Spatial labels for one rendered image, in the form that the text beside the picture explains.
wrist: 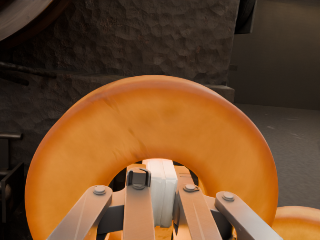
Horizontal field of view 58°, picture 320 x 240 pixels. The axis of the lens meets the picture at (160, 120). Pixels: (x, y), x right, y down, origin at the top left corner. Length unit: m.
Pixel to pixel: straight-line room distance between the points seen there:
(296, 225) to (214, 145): 0.17
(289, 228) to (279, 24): 7.05
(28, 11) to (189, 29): 0.28
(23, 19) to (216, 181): 0.33
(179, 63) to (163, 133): 0.41
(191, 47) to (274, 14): 6.73
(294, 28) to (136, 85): 7.33
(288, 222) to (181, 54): 0.36
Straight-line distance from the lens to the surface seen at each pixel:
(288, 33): 7.40
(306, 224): 0.32
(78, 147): 0.17
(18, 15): 0.43
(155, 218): 0.16
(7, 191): 0.48
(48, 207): 0.19
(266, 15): 7.19
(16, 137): 0.54
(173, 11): 0.56
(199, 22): 0.57
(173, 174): 0.16
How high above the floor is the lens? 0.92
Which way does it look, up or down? 13 degrees down
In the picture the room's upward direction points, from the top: 6 degrees clockwise
